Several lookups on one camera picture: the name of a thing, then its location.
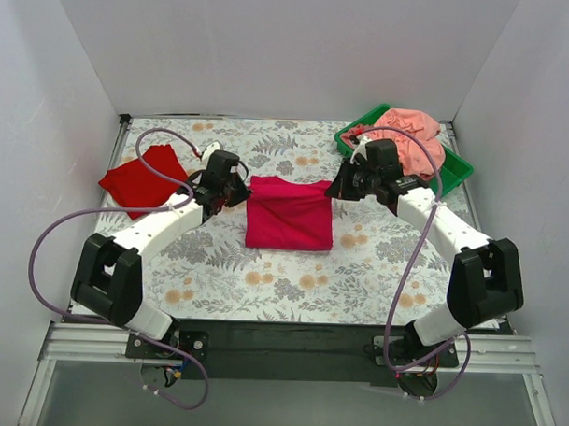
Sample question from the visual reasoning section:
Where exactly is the salmon pink t shirt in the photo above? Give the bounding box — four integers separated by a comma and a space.
369, 106, 448, 180

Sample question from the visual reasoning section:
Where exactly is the green plastic bin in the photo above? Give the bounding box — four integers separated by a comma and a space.
334, 104, 473, 195

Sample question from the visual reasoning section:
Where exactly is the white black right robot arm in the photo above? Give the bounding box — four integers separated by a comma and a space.
326, 139, 524, 365

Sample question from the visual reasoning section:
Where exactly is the floral patterned table mat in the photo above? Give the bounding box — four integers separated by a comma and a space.
69, 110, 508, 330

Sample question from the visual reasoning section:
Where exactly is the folded red t shirt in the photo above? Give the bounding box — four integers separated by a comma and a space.
98, 144, 188, 207

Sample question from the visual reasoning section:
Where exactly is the dusty rose t shirt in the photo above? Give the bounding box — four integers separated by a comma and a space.
337, 125, 367, 155

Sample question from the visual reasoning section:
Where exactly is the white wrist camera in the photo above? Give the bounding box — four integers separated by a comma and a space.
349, 134, 371, 164
194, 141, 222, 163

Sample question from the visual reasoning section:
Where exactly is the aluminium front frame rail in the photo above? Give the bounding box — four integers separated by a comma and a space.
19, 320, 556, 426

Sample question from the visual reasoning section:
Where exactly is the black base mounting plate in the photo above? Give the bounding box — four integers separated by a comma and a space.
123, 315, 462, 391

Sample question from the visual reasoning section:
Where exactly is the magenta t shirt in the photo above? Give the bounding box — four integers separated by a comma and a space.
245, 176, 334, 252

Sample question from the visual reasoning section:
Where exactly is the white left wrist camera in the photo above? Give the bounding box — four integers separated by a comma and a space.
194, 141, 222, 163

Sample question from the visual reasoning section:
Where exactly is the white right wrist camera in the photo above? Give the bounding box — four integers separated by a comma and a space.
349, 134, 371, 164

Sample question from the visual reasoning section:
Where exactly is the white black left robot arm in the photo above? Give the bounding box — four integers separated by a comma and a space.
70, 143, 250, 359

